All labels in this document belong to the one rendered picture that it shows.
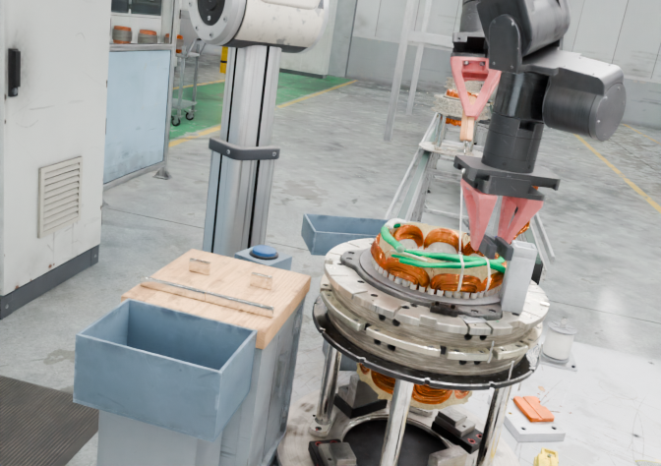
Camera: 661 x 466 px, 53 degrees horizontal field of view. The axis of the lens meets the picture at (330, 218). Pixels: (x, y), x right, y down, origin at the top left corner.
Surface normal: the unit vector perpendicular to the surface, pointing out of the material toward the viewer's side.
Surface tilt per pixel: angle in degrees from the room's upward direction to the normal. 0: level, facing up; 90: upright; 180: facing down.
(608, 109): 91
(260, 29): 118
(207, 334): 90
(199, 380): 90
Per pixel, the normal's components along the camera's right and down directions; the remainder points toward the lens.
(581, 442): 0.15, -0.95
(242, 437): -0.24, 0.25
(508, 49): -0.75, 0.41
